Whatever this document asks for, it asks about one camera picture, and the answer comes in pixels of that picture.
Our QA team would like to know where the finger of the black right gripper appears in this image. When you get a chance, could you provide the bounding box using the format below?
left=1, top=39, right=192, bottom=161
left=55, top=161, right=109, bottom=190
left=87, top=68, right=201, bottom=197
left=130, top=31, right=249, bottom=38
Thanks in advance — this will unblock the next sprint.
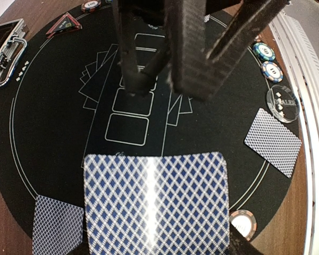
left=170, top=0, right=284, bottom=100
left=112, top=1, right=171, bottom=96

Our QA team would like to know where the blue card seat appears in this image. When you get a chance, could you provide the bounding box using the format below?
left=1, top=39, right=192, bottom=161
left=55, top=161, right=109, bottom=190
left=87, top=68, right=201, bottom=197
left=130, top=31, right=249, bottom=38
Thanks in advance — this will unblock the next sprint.
left=32, top=195, right=84, bottom=254
left=204, top=15, right=210, bottom=23
left=244, top=108, right=302, bottom=178

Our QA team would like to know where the orange chips seat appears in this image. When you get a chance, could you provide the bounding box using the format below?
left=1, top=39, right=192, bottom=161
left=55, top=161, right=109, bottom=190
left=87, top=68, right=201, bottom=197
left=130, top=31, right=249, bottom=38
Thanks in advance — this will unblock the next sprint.
left=254, top=35, right=263, bottom=43
left=230, top=209, right=257, bottom=241
left=81, top=0, right=102, bottom=13

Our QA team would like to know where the green chips front seat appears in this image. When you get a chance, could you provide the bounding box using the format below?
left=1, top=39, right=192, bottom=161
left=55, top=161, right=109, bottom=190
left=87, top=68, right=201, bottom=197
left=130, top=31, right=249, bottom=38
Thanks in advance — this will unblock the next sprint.
left=253, top=42, right=275, bottom=62

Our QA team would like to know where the orange chips front seat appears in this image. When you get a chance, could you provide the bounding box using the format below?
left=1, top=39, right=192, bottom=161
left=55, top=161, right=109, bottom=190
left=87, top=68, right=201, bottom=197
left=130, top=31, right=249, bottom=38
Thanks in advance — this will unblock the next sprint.
left=254, top=35, right=263, bottom=43

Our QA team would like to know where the blue white chips front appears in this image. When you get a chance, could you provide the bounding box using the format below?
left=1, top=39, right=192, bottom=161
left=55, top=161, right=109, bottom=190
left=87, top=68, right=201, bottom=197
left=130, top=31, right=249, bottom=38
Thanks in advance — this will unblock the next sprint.
left=261, top=61, right=283, bottom=83

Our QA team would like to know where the red black triangle marker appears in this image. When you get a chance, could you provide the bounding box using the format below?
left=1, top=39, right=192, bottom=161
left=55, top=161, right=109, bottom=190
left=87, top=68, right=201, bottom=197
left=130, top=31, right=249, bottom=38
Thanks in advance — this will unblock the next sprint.
left=45, top=12, right=82, bottom=38

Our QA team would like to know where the clear round dealer button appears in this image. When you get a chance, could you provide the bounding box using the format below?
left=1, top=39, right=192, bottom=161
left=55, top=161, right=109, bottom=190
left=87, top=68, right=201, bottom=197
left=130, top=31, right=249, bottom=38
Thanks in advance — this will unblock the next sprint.
left=266, top=85, right=300, bottom=123

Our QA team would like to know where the blue card front seat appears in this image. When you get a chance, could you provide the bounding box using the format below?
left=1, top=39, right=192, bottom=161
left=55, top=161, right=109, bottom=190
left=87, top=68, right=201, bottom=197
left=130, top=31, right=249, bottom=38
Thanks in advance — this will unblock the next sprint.
left=244, top=108, right=302, bottom=178

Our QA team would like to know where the grey blue card deck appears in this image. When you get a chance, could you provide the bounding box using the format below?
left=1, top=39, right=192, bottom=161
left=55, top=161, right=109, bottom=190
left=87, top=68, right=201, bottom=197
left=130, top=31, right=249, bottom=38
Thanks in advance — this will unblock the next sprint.
left=83, top=152, right=230, bottom=254

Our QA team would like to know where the round black poker mat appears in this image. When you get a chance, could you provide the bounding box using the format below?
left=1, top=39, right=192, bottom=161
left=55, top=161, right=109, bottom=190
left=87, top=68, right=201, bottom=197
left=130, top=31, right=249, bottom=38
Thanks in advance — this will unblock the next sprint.
left=0, top=0, right=301, bottom=250

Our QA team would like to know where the aluminium poker case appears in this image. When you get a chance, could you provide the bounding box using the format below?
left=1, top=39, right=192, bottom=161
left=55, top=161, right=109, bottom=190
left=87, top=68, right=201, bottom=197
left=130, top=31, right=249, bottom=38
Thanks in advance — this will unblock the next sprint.
left=0, top=19, right=29, bottom=87

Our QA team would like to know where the aluminium front rail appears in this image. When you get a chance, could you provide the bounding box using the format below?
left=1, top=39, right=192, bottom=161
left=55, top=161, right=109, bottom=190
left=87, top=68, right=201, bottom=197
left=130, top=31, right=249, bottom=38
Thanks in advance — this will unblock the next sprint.
left=270, top=11, right=319, bottom=254

